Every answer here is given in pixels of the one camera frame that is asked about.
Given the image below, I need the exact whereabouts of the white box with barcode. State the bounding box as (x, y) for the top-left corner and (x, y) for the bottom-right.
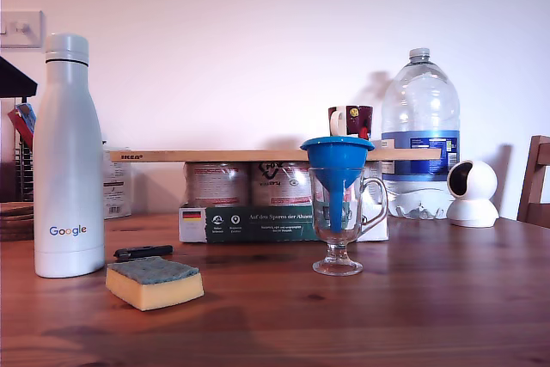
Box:
(101, 138), (133, 218)

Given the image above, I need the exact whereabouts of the dark red mug white handle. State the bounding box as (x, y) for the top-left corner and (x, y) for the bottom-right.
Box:
(327, 104), (373, 140)

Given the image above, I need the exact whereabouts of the white wall switch plate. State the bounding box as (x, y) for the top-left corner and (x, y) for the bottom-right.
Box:
(0, 10), (46, 49)

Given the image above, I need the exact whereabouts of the wooden IKEA board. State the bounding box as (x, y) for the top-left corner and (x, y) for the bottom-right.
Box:
(109, 149), (443, 162)

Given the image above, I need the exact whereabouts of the white round security camera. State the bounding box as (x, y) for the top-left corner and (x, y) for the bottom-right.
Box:
(445, 160), (500, 228)

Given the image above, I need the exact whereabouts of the footed glass cup with handle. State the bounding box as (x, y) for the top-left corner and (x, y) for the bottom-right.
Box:
(307, 166), (389, 278)

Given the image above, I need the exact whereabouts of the large clear plastic water bottle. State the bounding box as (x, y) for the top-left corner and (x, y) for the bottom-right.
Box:
(380, 47), (461, 221)

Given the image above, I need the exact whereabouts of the metal wire rack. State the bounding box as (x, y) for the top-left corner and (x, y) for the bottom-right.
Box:
(13, 125), (35, 203)

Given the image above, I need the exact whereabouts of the red and blue packet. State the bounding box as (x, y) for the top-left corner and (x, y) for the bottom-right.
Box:
(7, 102), (38, 144)

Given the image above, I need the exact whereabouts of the yellow sponge green scourer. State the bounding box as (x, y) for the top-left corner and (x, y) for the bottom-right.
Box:
(105, 255), (205, 312)

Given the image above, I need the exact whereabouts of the white Google steel bottle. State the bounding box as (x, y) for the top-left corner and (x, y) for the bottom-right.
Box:
(33, 33), (107, 279)

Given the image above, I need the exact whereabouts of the blue plastic funnel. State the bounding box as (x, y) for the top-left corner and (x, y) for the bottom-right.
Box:
(299, 136), (376, 233)

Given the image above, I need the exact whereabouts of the brown wooden chair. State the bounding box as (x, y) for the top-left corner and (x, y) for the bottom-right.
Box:
(516, 135), (550, 226)

